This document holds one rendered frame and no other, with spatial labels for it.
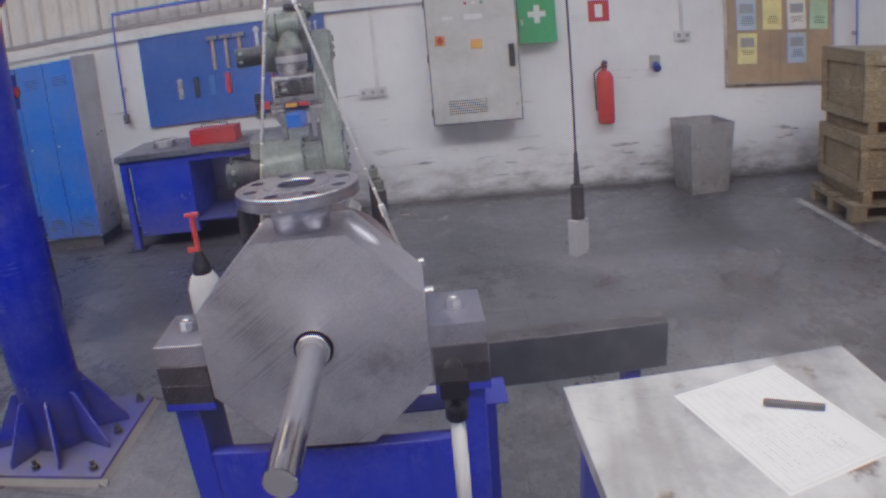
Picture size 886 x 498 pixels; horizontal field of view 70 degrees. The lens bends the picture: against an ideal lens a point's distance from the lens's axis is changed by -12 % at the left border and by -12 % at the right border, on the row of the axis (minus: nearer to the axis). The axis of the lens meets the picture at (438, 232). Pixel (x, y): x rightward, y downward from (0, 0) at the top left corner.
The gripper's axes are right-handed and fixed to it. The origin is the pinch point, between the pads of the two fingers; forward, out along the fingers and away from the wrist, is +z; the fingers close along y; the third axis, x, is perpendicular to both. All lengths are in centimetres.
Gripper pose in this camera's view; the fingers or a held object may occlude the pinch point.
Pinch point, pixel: (299, 130)
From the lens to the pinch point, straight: 367.7
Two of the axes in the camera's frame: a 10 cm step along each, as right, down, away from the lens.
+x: 1.8, 2.8, -9.4
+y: -9.8, 1.4, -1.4
